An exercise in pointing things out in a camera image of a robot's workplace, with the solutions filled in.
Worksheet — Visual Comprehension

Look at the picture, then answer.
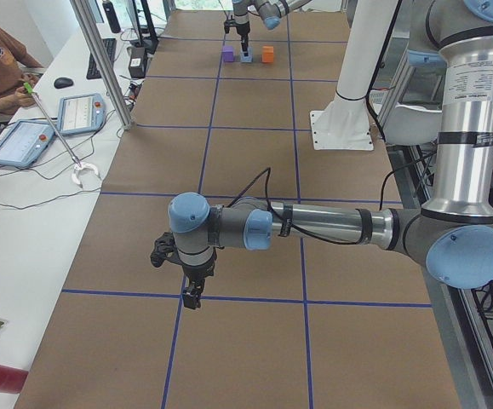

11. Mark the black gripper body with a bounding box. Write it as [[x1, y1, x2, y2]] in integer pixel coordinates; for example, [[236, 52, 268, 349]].
[[235, 22, 249, 43], [182, 255, 217, 294]]

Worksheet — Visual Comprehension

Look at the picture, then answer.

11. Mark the light blue foam block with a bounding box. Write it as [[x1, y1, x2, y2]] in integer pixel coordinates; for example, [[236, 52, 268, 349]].
[[240, 47, 253, 63]]

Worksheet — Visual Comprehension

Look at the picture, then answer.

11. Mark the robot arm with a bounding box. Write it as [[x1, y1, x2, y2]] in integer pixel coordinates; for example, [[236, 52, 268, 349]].
[[224, 0, 310, 56], [199, 11, 428, 309]]

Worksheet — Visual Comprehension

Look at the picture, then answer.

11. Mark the purple foam block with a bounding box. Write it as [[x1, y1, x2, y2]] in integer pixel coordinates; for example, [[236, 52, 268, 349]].
[[221, 45, 235, 63]]

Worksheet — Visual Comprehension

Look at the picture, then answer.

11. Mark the orange foam block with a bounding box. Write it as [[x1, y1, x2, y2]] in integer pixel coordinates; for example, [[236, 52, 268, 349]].
[[261, 45, 275, 64]]

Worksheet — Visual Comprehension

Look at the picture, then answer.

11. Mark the black power adapter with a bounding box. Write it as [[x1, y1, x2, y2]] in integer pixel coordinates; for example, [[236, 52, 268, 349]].
[[128, 47, 147, 78]]

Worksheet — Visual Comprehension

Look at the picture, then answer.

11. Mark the black keyboard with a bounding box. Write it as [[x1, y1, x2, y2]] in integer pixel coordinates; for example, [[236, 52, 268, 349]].
[[85, 37, 118, 81]]

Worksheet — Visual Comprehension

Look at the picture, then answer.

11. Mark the reacher grabber stick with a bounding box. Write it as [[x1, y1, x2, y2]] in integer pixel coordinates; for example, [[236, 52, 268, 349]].
[[23, 82, 101, 188]]

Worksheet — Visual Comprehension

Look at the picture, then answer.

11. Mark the far blue teach pendant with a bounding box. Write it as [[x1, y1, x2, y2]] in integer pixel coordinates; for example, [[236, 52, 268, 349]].
[[57, 93, 106, 136]]

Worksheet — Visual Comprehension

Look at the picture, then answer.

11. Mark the blue teach pendant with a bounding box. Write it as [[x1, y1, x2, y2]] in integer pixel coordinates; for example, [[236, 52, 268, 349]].
[[57, 93, 106, 136], [0, 120, 54, 169]]

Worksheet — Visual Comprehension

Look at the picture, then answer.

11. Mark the black computer mouse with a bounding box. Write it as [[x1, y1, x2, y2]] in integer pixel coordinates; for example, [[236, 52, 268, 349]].
[[54, 77, 74, 89]]

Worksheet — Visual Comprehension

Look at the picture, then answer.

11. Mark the near blue teach pendant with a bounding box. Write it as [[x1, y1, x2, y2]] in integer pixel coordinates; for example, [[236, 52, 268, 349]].
[[0, 120, 54, 169]]

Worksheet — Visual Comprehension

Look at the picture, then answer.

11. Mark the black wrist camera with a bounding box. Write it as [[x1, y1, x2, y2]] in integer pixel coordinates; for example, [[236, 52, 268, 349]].
[[150, 232, 181, 268]]

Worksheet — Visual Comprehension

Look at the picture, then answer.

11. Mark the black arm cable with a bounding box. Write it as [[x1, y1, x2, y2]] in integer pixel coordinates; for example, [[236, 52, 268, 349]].
[[228, 166, 392, 246]]

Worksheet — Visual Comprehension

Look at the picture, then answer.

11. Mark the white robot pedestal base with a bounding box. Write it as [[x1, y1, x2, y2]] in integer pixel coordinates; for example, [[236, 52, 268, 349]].
[[310, 0, 401, 151]]

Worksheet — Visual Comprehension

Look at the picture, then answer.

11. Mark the aluminium frame post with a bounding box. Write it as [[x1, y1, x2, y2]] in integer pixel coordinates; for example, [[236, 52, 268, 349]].
[[70, 0, 133, 130]]

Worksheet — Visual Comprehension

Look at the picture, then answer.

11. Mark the aluminium frame rail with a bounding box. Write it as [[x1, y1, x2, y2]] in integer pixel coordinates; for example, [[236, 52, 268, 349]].
[[387, 146, 493, 408]]

